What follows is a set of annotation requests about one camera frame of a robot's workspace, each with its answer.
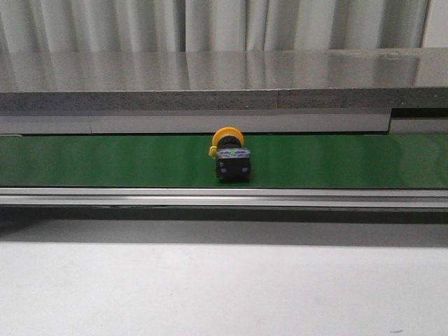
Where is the white pleated curtain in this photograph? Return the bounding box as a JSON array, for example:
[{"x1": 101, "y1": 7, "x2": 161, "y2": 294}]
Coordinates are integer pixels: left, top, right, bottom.
[{"x1": 1, "y1": 1, "x2": 447, "y2": 53}]

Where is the green conveyor belt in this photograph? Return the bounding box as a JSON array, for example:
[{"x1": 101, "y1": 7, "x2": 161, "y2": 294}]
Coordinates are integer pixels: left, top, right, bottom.
[{"x1": 1, "y1": 134, "x2": 447, "y2": 189}]

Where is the aluminium conveyor side rail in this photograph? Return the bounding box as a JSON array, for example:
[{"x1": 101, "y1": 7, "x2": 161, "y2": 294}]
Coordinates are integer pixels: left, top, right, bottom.
[{"x1": 1, "y1": 187, "x2": 447, "y2": 209}]

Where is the yellow push button switch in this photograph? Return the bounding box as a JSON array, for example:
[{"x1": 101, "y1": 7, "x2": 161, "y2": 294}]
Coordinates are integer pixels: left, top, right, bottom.
[{"x1": 209, "y1": 127, "x2": 251, "y2": 183}]

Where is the grey stone counter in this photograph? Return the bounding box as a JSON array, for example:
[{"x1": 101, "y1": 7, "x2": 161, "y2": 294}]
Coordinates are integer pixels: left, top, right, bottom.
[{"x1": 1, "y1": 48, "x2": 447, "y2": 135}]

